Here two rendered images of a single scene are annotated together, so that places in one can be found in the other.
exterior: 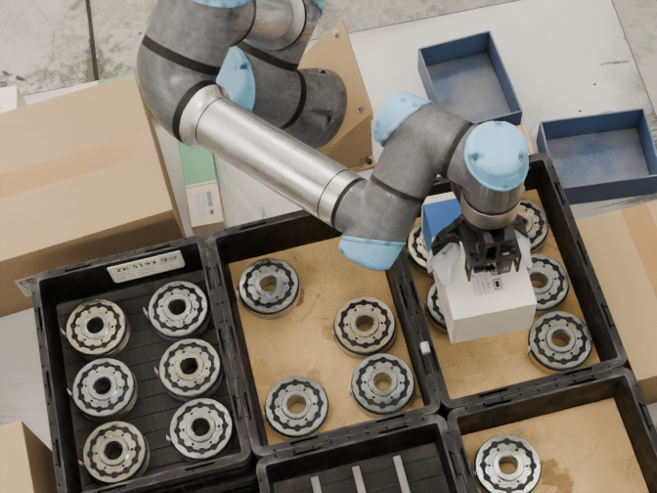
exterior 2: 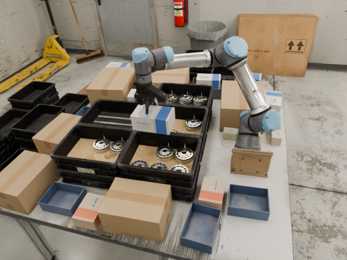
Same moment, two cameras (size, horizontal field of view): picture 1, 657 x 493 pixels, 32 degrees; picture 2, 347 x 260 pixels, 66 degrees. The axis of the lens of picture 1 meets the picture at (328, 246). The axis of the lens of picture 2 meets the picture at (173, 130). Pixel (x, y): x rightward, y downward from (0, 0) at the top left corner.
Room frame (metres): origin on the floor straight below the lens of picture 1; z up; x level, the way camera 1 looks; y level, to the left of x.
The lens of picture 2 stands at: (1.22, -1.23, 1.90)
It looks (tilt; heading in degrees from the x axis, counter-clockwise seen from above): 38 degrees down; 112
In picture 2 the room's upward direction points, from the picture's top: 4 degrees counter-clockwise
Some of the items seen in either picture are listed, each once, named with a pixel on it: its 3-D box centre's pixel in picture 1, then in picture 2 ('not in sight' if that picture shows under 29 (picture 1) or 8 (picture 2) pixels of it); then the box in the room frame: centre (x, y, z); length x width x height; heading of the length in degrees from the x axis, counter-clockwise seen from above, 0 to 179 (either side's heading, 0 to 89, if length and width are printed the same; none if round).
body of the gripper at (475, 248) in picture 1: (488, 232); (144, 92); (0.67, -0.21, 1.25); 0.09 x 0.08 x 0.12; 4
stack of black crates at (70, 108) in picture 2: not in sight; (73, 116); (-0.66, 0.57, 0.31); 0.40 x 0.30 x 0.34; 94
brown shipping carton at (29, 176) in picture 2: not in sight; (26, 180); (0.02, -0.57, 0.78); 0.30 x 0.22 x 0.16; 92
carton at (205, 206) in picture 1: (200, 177); (241, 135); (1.12, 0.22, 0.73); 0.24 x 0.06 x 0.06; 4
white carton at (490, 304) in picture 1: (475, 262); (153, 118); (0.69, -0.21, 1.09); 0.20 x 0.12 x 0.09; 4
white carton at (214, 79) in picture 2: not in sight; (208, 81); (0.75, 0.79, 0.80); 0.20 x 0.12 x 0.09; 10
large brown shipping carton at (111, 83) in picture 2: not in sight; (114, 87); (0.00, 0.48, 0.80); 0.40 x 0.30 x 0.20; 102
